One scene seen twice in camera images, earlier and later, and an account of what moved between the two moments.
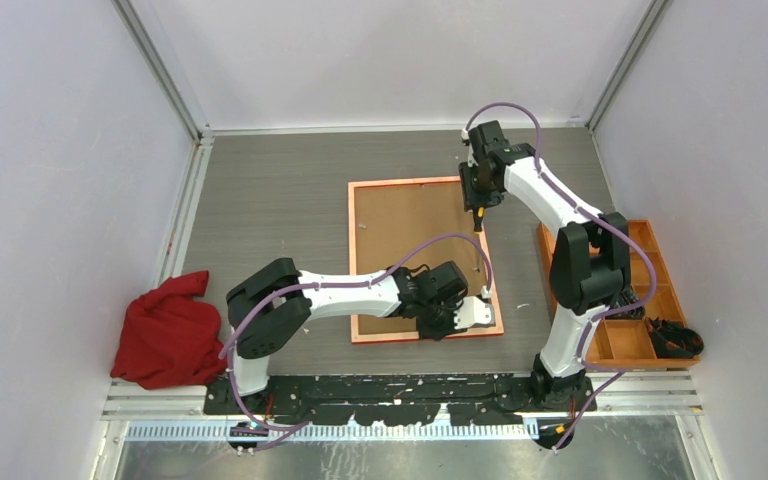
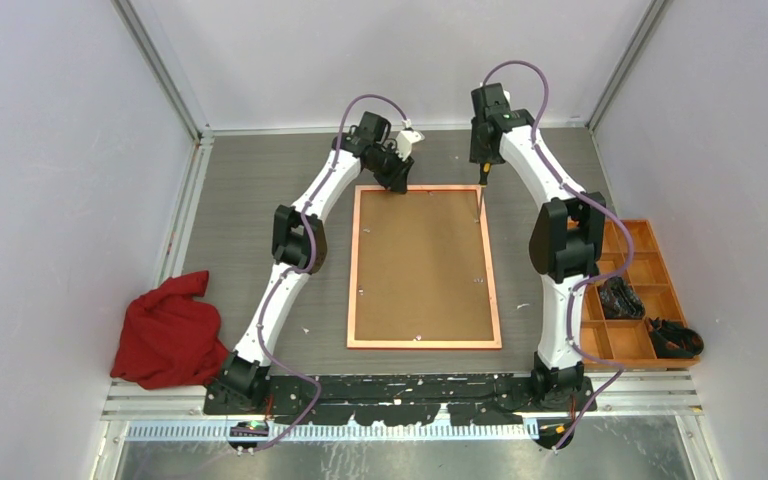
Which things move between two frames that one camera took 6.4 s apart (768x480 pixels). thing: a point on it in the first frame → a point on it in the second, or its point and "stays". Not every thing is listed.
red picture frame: [417, 222] stays
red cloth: [170, 337] stays
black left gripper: [439, 334] → [396, 181]
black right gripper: [472, 199] → [475, 154]
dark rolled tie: [628, 296] stays
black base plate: [469, 400] stays
